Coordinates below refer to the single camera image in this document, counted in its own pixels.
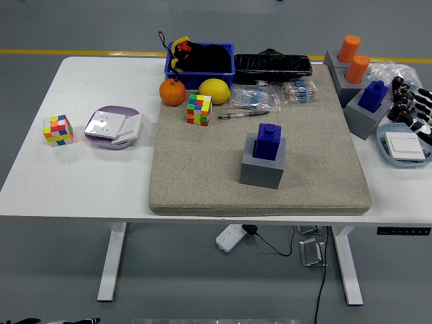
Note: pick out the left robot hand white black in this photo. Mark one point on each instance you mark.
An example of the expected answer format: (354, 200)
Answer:
(27, 321)

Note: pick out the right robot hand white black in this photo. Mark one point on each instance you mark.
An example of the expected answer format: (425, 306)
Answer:
(424, 111)

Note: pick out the blue square seal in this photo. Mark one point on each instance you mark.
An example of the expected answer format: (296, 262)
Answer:
(371, 98)
(266, 141)

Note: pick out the grey square seal holder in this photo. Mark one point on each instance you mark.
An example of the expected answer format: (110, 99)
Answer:
(332, 60)
(260, 172)
(362, 125)
(347, 92)

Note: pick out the orange round seal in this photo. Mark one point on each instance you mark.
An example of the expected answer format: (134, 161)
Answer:
(349, 49)
(357, 69)

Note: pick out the pile of black knobs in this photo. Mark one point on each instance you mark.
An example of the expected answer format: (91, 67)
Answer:
(401, 101)

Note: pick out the light blue plate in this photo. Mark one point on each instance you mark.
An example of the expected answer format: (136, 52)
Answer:
(395, 127)

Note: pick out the crumpled clear plastic bag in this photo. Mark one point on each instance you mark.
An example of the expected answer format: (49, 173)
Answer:
(388, 71)

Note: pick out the white table leg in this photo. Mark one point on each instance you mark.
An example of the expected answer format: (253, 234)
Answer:
(349, 270)
(111, 263)

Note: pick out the black table control panel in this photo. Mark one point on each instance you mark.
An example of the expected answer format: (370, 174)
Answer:
(403, 231)

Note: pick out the clear bag of resistors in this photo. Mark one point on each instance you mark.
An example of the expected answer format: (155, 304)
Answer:
(298, 92)
(253, 96)

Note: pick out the black keyboard in plastic wrap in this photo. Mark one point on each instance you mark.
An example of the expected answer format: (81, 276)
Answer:
(270, 67)

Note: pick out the clear ballpoint pen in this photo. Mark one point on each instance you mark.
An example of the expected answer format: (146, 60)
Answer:
(243, 114)

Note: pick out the colourful puzzle cube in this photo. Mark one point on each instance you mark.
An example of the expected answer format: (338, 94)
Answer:
(199, 109)
(58, 131)

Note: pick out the yellow lemon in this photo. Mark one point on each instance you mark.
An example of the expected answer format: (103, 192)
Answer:
(214, 90)

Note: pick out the white power strip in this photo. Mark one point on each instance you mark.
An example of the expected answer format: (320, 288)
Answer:
(229, 238)

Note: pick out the blue plastic bin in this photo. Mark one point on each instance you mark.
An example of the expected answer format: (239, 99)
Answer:
(202, 79)

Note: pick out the black pouch with yellow trim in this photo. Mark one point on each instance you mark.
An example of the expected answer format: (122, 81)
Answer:
(206, 59)

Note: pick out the grey-brown mat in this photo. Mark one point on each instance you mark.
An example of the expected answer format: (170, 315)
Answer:
(202, 168)

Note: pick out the purple plate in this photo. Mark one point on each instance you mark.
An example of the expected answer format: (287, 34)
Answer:
(116, 108)

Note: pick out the orange fruit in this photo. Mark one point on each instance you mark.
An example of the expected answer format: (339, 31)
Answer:
(173, 92)

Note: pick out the white switch panel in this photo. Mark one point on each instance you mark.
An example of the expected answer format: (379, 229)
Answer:
(131, 127)
(403, 145)

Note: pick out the metal bracket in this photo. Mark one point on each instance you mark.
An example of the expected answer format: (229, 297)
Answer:
(312, 253)
(307, 230)

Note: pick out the white wall socket panel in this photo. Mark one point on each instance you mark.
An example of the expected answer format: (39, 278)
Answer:
(103, 125)

